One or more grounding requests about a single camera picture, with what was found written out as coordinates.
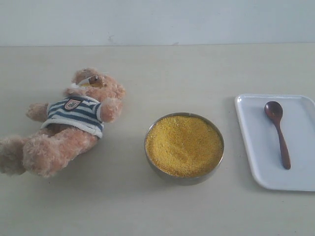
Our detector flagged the dark red wooden spoon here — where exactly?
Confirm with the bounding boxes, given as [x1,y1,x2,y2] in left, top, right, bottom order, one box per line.
[264,101,291,170]

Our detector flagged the white plastic tray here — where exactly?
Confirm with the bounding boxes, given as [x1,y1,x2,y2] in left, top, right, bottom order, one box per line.
[235,94,315,192]

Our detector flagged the yellow millet grains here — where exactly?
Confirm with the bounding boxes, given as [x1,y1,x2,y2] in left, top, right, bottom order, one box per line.
[146,115,223,177]

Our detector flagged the tan teddy bear striped sweater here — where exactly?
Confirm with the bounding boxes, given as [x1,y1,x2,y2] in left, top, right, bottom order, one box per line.
[0,68,126,177]

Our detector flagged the steel bowl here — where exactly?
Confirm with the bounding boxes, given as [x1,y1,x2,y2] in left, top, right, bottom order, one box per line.
[144,112,225,186]

